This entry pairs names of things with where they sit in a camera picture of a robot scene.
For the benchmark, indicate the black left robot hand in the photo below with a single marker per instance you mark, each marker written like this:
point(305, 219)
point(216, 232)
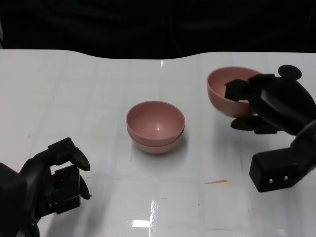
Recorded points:
point(14, 197)

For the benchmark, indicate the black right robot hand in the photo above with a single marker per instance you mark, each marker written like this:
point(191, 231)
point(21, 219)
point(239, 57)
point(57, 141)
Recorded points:
point(279, 103)

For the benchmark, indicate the pink ribbed plastic bowl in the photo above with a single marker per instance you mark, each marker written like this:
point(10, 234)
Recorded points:
point(222, 101)
point(155, 121)
point(155, 148)

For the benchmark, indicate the thin orange sliver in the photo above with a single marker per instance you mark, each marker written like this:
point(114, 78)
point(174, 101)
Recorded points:
point(218, 182)

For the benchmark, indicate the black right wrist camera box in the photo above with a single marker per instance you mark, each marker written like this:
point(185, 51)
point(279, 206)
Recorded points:
point(274, 168)

